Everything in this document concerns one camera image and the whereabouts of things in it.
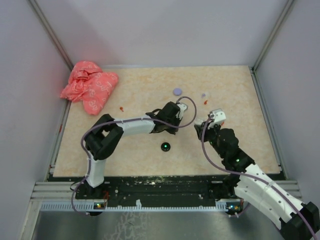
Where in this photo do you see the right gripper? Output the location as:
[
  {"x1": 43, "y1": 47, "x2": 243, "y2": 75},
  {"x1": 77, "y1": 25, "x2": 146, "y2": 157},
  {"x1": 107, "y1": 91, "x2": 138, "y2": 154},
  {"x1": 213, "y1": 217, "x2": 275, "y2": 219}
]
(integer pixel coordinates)
[{"x1": 195, "y1": 120, "x2": 227, "y2": 159}]

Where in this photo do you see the black earbud charging case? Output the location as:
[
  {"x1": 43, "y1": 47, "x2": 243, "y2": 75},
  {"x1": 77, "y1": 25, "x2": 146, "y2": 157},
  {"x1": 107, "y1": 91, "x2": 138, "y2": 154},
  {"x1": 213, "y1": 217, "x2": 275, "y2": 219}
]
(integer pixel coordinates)
[{"x1": 160, "y1": 142, "x2": 171, "y2": 152}]

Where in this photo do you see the white earbud charging case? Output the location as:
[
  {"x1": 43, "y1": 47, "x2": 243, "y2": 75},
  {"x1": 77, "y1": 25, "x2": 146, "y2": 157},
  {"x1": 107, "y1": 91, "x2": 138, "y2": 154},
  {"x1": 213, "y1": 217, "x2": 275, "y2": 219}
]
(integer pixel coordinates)
[{"x1": 194, "y1": 118, "x2": 204, "y2": 126}]

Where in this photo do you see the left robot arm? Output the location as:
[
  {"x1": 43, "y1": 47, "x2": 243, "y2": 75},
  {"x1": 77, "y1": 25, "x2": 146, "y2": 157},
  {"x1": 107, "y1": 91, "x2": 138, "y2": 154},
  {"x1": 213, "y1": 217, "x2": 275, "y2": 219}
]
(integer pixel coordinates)
[{"x1": 81, "y1": 101, "x2": 188, "y2": 199}]

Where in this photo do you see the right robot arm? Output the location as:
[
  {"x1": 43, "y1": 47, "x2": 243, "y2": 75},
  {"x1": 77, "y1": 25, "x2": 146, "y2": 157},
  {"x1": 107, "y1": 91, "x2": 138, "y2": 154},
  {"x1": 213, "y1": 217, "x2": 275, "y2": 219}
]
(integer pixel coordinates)
[{"x1": 194, "y1": 119, "x2": 320, "y2": 240}]

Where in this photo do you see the purple earbud charging case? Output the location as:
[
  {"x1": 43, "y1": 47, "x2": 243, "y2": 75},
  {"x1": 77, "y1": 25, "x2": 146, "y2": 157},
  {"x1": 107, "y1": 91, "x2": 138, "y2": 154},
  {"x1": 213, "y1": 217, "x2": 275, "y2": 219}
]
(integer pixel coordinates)
[{"x1": 172, "y1": 87, "x2": 183, "y2": 96}]

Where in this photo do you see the pink crumpled cloth bag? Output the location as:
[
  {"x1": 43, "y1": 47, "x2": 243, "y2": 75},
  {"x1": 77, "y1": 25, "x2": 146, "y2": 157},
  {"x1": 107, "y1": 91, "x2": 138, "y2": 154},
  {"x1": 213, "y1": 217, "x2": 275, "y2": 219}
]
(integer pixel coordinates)
[{"x1": 60, "y1": 61, "x2": 119, "y2": 116}]

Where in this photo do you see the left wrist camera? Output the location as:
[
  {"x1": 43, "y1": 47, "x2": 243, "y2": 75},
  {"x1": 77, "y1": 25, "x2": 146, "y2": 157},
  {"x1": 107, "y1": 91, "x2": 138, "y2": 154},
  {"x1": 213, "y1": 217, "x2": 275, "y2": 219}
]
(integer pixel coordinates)
[{"x1": 176, "y1": 102, "x2": 188, "y2": 120}]

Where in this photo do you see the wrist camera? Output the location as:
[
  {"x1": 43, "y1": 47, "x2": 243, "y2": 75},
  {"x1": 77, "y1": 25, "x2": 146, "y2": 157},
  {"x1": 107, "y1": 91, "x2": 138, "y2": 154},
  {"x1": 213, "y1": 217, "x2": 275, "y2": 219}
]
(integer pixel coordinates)
[
  {"x1": 209, "y1": 108, "x2": 226, "y2": 126},
  {"x1": 176, "y1": 102, "x2": 188, "y2": 120}
]

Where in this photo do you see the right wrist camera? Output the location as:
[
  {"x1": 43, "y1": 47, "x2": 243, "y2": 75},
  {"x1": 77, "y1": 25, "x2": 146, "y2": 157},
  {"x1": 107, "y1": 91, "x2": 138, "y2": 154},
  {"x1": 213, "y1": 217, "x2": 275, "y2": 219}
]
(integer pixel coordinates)
[{"x1": 209, "y1": 108, "x2": 226, "y2": 126}]

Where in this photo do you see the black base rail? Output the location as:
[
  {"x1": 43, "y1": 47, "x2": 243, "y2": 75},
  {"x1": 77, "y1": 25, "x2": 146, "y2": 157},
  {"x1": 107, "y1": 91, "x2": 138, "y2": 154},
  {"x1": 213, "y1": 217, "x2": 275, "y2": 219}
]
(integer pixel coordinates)
[{"x1": 74, "y1": 174, "x2": 241, "y2": 208}]

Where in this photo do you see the white cable duct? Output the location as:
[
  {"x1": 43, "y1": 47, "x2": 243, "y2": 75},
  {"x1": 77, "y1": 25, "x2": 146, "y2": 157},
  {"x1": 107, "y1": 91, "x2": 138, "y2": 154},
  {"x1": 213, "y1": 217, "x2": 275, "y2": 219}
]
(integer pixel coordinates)
[{"x1": 40, "y1": 200, "x2": 228, "y2": 212}]

